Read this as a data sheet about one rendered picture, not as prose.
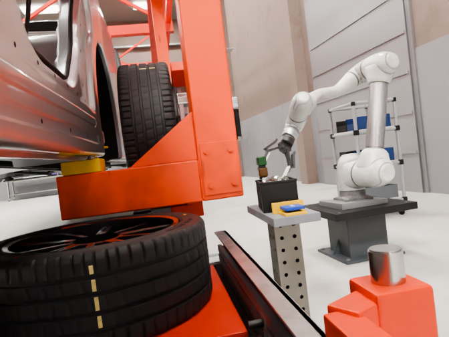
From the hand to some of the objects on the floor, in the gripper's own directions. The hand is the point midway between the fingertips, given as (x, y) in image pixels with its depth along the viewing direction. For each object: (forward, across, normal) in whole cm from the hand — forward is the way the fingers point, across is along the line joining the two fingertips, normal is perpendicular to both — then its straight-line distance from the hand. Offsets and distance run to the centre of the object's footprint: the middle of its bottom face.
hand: (274, 168), depth 217 cm
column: (+72, -20, +37) cm, 84 cm away
